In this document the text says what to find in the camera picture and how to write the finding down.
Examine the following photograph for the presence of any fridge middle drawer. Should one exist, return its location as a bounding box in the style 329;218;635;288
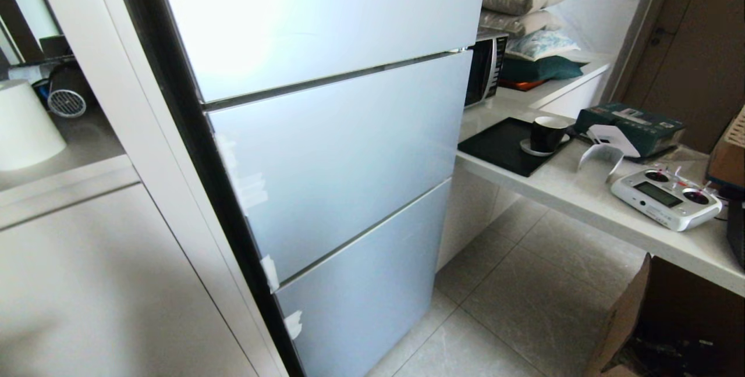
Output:
207;50;473;284

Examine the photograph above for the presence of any fridge drawer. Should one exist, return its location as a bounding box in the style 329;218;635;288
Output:
207;50;473;284
274;178;453;377

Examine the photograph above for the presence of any fridge bottom drawer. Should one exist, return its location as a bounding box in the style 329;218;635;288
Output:
274;178;453;377

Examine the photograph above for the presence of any fridge top door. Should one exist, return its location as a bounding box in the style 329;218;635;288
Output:
154;0;489;104

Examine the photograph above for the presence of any black tray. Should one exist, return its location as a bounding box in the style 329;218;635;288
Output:
457;116;577;178

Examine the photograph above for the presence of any white saucer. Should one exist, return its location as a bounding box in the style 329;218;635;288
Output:
520;133;571;158

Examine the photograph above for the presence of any orange flat item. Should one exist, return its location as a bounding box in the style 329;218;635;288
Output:
498;79;548;92

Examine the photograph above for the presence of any black mug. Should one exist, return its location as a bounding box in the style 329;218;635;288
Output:
530;116;569;154

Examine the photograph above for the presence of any silver refrigerator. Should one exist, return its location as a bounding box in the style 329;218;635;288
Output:
108;0;489;377

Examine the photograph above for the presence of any dark teal cushion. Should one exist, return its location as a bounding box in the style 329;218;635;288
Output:
499;55;585;83

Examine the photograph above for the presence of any cream pillow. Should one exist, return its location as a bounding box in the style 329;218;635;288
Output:
480;9;565;38

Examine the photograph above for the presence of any floral patterned pillow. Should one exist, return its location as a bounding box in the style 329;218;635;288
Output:
506;29;581;62

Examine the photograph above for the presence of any white plastic device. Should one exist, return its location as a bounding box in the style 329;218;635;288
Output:
577;124;641;184

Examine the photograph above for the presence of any dark green cardboard box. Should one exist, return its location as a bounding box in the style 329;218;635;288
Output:
574;102;686;160

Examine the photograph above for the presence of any white cabinet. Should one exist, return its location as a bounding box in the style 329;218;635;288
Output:
0;0;289;377

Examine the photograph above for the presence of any white remote controller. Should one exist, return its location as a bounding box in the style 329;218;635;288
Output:
610;166;723;232

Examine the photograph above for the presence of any black hair dryer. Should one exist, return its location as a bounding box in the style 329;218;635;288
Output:
33;61;94;119

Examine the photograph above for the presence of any open cardboard box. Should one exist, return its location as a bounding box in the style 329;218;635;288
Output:
584;252;745;377

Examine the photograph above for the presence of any brown wooden door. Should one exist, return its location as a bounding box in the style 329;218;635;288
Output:
609;0;745;154

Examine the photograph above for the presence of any white lamp shade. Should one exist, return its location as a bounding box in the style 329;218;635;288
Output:
0;79;68;172

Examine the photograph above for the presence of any brown cardboard box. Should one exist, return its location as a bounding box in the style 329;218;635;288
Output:
707;105;745;191

